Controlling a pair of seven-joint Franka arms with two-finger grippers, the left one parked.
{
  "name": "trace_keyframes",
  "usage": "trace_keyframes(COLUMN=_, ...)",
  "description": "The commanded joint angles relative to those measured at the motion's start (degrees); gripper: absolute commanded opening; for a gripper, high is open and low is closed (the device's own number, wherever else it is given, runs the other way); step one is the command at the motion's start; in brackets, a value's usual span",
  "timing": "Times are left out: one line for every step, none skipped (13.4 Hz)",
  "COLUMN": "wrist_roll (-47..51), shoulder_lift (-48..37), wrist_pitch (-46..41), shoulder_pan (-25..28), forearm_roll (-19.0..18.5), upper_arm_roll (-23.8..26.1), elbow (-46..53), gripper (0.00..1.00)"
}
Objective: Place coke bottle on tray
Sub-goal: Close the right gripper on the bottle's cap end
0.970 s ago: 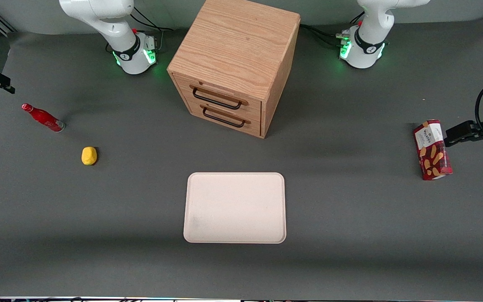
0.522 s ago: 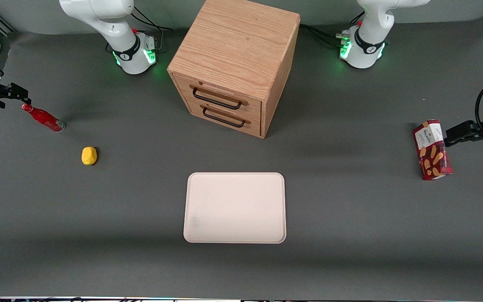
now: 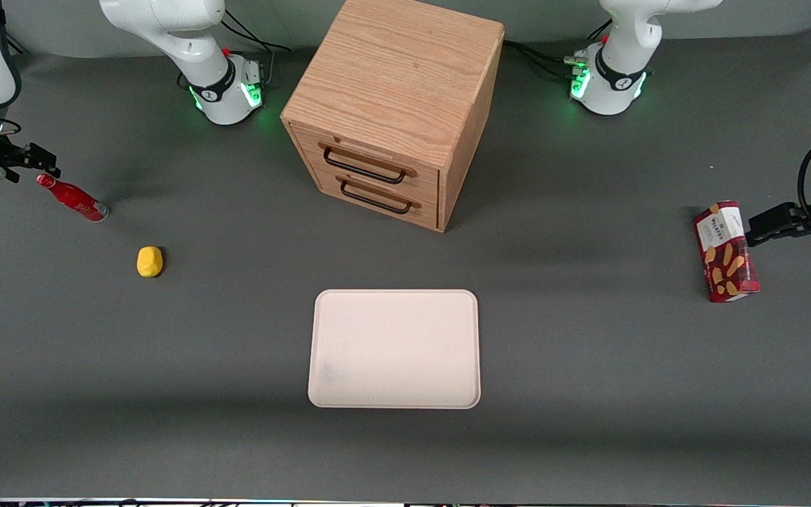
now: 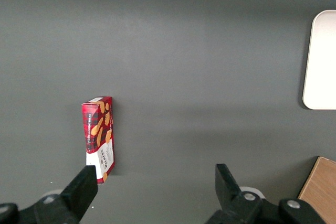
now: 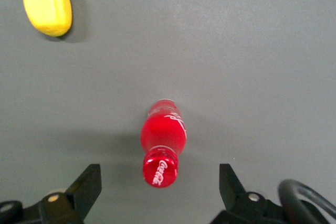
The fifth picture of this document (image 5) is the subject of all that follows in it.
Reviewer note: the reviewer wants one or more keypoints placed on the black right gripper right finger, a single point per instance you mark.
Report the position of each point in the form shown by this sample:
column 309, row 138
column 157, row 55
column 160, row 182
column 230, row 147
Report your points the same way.
column 233, row 195

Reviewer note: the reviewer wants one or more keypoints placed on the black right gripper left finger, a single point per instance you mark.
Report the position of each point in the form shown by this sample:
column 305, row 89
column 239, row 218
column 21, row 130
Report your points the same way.
column 84, row 190

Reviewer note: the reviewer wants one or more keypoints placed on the red coke bottle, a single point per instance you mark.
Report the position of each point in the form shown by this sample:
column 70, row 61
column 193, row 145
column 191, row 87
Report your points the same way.
column 162, row 134

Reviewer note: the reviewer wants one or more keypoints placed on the yellow lemon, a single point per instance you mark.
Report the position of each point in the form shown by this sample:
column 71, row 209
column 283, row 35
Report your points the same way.
column 47, row 6

